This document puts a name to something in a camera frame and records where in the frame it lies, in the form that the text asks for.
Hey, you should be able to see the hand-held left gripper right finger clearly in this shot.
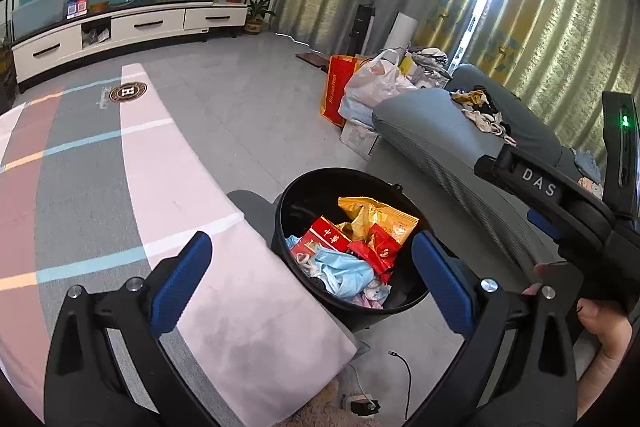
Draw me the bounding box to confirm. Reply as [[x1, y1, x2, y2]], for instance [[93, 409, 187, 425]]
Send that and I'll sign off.
[[411, 229, 583, 427]]

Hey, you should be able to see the beige fluffy cloth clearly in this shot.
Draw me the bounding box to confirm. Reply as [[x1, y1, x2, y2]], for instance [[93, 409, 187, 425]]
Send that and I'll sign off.
[[280, 379, 347, 427]]

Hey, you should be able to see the brown floor mat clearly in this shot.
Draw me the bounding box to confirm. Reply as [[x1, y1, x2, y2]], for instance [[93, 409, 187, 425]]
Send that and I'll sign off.
[[295, 51, 334, 68]]

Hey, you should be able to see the white cardboard box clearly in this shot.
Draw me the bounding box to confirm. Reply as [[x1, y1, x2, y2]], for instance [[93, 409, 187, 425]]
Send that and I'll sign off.
[[340, 119, 382, 158]]

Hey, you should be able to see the red snack packet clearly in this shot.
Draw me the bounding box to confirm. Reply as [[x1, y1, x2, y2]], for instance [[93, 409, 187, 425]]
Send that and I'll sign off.
[[347, 223, 402, 285]]

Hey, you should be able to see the white paper roll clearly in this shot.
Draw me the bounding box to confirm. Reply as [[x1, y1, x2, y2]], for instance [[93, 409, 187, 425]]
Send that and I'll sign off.
[[385, 12, 419, 52]]

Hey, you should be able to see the black trash bin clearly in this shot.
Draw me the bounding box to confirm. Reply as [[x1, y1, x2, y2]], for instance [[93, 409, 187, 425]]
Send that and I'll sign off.
[[272, 167, 431, 333]]

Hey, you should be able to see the grey translucent storage bin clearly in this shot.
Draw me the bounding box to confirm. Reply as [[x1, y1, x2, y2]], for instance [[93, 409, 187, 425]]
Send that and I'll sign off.
[[11, 0, 71, 40]]

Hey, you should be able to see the black cable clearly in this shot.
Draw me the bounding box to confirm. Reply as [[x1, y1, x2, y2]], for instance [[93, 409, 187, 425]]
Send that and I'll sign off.
[[387, 349, 414, 414]]

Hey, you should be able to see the red cigarette carton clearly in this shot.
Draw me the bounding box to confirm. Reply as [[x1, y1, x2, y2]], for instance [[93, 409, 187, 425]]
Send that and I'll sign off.
[[289, 215, 353, 265]]

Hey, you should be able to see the yellow snack bag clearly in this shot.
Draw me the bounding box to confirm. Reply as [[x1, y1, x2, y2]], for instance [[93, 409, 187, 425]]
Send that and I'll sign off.
[[338, 196, 420, 248]]

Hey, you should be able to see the blue face mask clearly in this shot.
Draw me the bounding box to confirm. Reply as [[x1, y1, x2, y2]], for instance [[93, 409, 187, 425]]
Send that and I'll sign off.
[[285, 234, 393, 303]]

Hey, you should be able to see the white television cabinet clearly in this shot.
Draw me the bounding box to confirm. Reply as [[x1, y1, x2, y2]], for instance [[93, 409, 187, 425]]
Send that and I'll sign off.
[[11, 0, 250, 90]]

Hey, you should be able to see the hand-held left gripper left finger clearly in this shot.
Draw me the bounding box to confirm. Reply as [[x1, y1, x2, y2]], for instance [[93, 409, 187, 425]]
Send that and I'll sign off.
[[44, 231, 221, 427]]

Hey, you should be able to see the grey sofa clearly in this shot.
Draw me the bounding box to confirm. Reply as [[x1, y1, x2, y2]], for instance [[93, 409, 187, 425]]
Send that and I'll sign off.
[[367, 64, 640, 378]]

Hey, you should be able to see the red shopping bag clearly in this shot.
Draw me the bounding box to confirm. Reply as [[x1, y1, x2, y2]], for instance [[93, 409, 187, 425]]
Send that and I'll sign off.
[[320, 54, 373, 128]]

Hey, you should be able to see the person's right hand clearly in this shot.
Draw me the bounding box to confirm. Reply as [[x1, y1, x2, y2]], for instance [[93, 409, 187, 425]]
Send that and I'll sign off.
[[521, 262, 635, 423]]

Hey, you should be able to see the large white plastic bag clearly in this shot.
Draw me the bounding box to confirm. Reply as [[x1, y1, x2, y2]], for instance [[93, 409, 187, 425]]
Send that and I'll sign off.
[[339, 48, 421, 120]]

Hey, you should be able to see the black power adapter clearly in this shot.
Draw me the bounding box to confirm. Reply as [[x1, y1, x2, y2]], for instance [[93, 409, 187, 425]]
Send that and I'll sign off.
[[349, 397, 379, 419]]

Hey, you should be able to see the black upright vacuum cleaner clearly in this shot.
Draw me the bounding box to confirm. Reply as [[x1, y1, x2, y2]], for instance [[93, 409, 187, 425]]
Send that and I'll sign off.
[[350, 0, 392, 52]]

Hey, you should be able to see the pile of clothes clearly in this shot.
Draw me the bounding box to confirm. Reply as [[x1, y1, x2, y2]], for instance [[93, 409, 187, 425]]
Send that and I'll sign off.
[[450, 86, 518, 146]]

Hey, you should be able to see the pink plastic wrapper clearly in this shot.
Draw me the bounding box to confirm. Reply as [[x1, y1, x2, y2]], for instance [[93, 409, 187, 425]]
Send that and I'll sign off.
[[350, 284, 393, 310]]

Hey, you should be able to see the blue pink cloth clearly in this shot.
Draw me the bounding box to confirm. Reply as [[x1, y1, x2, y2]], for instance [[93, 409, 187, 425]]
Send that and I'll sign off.
[[572, 149, 604, 198]]

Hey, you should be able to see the small potted plant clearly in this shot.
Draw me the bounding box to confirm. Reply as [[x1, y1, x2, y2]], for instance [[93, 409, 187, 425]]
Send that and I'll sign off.
[[244, 0, 276, 36]]

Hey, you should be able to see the grey white clothes pile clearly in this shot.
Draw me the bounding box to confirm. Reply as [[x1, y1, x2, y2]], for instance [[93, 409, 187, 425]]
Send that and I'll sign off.
[[405, 48, 454, 88]]

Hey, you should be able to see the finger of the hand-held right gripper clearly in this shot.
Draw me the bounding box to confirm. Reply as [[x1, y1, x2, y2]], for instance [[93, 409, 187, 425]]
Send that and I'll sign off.
[[527, 209, 566, 242]]

